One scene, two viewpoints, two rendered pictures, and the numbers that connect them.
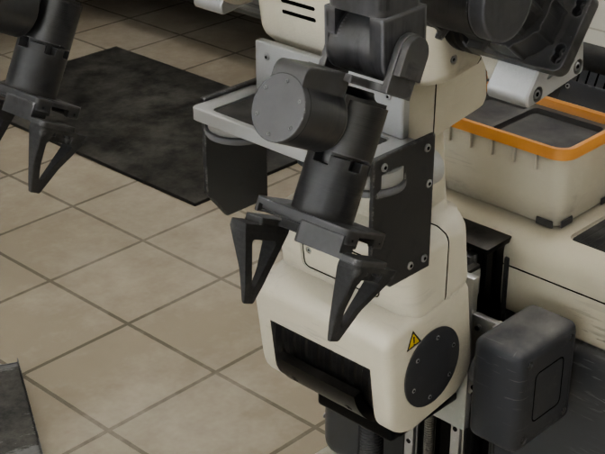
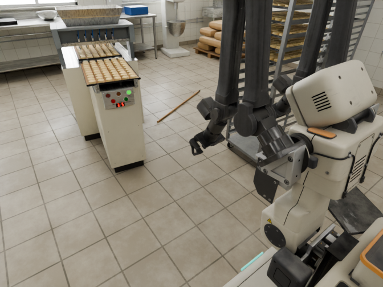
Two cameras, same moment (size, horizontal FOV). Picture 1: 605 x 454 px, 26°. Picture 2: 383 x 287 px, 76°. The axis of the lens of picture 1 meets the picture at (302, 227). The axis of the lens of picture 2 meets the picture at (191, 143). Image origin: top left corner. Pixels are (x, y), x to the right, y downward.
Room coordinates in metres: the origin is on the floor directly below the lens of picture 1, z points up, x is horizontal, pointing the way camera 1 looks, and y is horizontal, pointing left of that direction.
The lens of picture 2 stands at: (1.09, -0.81, 1.59)
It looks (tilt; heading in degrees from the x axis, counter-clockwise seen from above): 35 degrees down; 100
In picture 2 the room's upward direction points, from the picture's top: 1 degrees clockwise
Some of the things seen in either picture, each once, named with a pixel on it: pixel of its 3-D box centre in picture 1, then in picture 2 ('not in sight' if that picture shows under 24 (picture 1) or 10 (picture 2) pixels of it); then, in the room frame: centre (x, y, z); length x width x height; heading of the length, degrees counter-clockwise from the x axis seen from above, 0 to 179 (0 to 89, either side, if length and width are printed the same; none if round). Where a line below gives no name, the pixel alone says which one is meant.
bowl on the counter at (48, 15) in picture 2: not in sight; (48, 15); (-2.23, 3.46, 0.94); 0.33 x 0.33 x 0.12
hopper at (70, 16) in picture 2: not in sight; (90, 15); (-0.30, 1.55, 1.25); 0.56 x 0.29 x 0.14; 37
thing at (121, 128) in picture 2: not in sight; (115, 114); (0.00, 1.15, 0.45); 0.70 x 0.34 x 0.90; 127
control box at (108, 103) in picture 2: not in sight; (118, 98); (0.22, 0.86, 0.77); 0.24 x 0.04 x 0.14; 37
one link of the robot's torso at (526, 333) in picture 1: (421, 368); (288, 244); (1.39, -0.15, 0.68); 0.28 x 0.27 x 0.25; 46
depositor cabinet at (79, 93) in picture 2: not in sight; (99, 83); (-0.58, 1.93, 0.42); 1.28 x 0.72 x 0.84; 127
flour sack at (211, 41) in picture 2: not in sight; (215, 41); (0.58, 5.07, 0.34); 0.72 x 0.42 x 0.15; 141
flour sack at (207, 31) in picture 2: not in sight; (216, 31); (0.56, 5.42, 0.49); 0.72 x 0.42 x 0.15; 47
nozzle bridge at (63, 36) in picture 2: not in sight; (95, 42); (-0.30, 1.55, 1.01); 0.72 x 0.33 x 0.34; 37
